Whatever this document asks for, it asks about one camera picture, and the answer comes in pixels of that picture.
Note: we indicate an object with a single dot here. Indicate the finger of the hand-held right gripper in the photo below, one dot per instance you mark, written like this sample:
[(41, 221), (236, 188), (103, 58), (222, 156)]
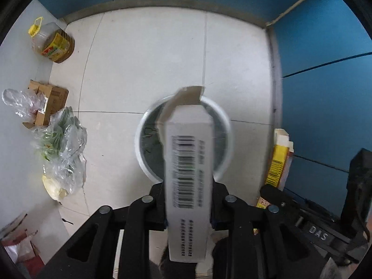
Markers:
[(276, 194)]

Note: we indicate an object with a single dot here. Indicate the green printed plastic bag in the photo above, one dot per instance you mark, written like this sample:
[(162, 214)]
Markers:
[(62, 148)]

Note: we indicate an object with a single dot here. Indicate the white barcode carton box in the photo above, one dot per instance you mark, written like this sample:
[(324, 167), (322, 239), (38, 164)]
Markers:
[(189, 162)]

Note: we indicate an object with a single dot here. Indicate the white round waste bin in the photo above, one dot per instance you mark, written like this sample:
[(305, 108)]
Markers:
[(151, 148)]

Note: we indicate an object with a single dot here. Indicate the brown cardboard box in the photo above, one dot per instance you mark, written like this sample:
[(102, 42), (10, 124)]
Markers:
[(51, 98)]

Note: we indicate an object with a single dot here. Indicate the white and orange carton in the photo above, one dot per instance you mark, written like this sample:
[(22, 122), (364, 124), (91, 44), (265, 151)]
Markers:
[(289, 162)]

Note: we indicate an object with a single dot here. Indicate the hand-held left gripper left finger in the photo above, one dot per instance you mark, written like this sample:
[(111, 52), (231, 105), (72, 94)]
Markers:
[(155, 209)]

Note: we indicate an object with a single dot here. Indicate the yellow cooking oil bottle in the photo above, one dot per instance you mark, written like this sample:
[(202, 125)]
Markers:
[(53, 45)]

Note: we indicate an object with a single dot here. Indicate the yellow carton box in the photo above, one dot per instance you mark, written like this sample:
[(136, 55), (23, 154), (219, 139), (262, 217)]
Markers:
[(279, 157)]

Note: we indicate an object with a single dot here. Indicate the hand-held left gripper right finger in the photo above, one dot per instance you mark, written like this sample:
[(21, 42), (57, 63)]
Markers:
[(222, 209)]

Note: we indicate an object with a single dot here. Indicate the red and white packaging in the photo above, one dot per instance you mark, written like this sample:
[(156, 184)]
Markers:
[(20, 247)]

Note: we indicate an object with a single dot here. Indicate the clear plastic bag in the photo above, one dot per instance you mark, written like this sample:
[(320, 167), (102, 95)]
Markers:
[(21, 101)]

